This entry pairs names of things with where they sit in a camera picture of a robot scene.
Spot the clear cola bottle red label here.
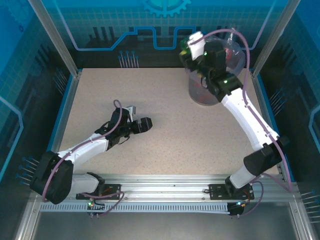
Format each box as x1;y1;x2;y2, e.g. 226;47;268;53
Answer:
196;91;214;104

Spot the clear bin with plastic bag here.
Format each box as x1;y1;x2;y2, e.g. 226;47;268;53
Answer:
186;28;246;106

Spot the blue table edge trim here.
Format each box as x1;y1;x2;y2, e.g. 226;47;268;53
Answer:
46;74;76;157

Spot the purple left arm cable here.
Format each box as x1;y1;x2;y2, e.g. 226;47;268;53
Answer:
41;99;125;217

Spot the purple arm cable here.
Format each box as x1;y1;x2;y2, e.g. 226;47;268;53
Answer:
41;99;125;217
189;27;294;217

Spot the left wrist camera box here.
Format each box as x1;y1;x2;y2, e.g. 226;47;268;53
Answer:
125;105;138;118

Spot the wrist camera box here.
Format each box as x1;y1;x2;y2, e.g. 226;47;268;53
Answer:
187;31;207;61
125;105;138;118

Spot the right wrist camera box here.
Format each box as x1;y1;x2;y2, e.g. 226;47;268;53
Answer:
187;31;207;61

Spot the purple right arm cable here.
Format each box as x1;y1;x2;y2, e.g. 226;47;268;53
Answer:
189;27;294;217

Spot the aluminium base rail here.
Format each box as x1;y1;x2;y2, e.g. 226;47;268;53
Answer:
31;173;300;202

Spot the aluminium frame post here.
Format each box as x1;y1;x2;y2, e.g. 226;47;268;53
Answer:
252;0;302;77
27;0;81;77

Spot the slotted grey cable duct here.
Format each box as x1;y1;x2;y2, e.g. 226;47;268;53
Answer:
39;202;231;214

